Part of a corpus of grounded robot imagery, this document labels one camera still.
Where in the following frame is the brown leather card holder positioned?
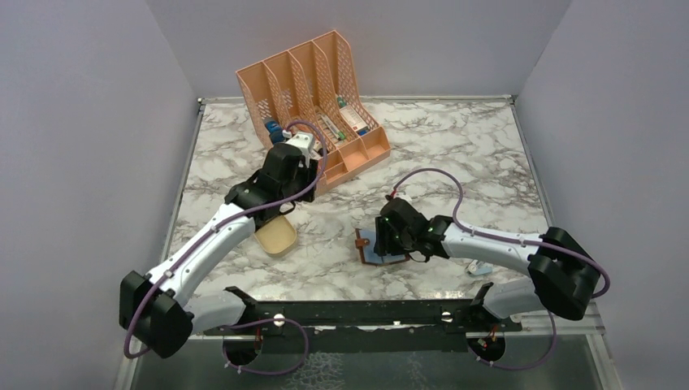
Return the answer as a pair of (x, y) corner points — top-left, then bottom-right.
(354, 228), (411, 267)

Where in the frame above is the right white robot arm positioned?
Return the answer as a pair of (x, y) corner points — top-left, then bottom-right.
(374, 198), (605, 331)

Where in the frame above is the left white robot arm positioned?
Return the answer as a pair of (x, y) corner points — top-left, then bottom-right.
(119, 136), (323, 359)

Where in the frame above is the tan oval tray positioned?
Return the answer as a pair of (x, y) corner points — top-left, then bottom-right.
(254, 215), (297, 258)

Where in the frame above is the small white blue object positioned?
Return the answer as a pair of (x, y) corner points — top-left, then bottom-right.
(465, 260), (492, 276)

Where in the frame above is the red white box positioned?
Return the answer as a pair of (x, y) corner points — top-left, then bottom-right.
(340, 105), (370, 136)

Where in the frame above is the pink plastic file organizer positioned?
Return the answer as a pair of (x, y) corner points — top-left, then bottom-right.
(236, 31), (391, 193)

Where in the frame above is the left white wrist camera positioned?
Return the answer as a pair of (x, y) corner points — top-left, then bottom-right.
(286, 132), (315, 167)

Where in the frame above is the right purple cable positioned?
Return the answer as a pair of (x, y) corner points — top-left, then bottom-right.
(392, 168), (612, 372)

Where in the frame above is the purple cable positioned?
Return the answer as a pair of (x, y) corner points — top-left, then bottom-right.
(392, 168), (612, 372)
(123, 120), (328, 377)

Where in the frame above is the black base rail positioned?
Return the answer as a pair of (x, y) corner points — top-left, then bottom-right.
(204, 299), (522, 354)

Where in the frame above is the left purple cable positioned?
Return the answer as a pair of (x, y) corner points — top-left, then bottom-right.
(123, 120), (328, 377)

